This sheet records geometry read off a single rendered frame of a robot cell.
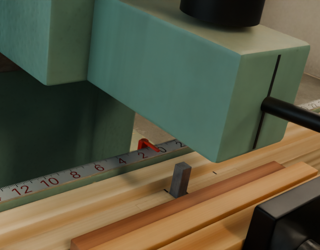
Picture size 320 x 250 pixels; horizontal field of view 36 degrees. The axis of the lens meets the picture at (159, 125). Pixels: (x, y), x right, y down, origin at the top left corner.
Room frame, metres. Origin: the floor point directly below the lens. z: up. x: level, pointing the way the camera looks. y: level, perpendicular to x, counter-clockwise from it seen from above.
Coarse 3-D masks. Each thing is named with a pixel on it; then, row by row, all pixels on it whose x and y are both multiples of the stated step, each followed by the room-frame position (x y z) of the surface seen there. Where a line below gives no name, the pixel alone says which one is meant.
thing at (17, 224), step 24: (144, 168) 0.32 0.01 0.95; (168, 168) 0.32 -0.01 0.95; (192, 168) 0.33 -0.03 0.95; (216, 168) 0.35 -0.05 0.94; (72, 192) 0.27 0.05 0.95; (96, 192) 0.28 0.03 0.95; (120, 192) 0.28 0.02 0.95; (144, 192) 0.30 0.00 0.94; (0, 216) 0.23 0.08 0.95; (24, 216) 0.24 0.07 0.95; (48, 216) 0.24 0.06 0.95; (72, 216) 0.25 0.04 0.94; (0, 240) 0.22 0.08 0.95
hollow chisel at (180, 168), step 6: (174, 168) 0.31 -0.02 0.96; (180, 168) 0.30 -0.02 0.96; (186, 168) 0.30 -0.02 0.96; (174, 174) 0.31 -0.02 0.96; (180, 174) 0.30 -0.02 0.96; (186, 174) 0.30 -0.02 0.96; (174, 180) 0.30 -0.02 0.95; (180, 180) 0.30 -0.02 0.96; (186, 180) 0.30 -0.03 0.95; (174, 186) 0.30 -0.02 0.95; (180, 186) 0.30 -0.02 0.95; (186, 186) 0.31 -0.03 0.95; (174, 192) 0.30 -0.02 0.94; (180, 192) 0.30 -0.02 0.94
